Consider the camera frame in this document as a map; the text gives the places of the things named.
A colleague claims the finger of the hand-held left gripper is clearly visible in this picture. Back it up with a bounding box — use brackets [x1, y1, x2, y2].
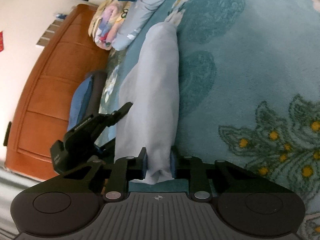
[94, 140, 117, 154]
[106, 102, 133, 128]

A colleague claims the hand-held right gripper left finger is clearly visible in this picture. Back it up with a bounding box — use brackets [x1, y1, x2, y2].
[62, 147, 148, 202]

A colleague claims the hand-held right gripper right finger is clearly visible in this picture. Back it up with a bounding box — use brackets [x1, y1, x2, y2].
[170, 147, 253, 202]

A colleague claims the light blue polo shirt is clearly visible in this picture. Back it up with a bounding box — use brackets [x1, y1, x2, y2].
[114, 22, 181, 185]

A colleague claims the dark brown pillow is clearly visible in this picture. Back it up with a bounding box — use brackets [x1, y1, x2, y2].
[84, 70, 108, 117]

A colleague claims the blue pillow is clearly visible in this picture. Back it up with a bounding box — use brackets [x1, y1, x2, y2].
[66, 76, 94, 133]

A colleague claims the wooden headboard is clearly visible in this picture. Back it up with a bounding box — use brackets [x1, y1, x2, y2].
[4, 4, 110, 180]

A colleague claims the colourful folded blanket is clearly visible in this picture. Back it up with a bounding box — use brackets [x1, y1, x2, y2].
[88, 0, 130, 50]

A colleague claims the pale blue printed quilt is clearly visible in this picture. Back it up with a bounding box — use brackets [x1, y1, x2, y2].
[111, 0, 185, 50]

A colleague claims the teal floral bed blanket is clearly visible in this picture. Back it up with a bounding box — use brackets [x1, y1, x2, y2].
[99, 0, 320, 240]

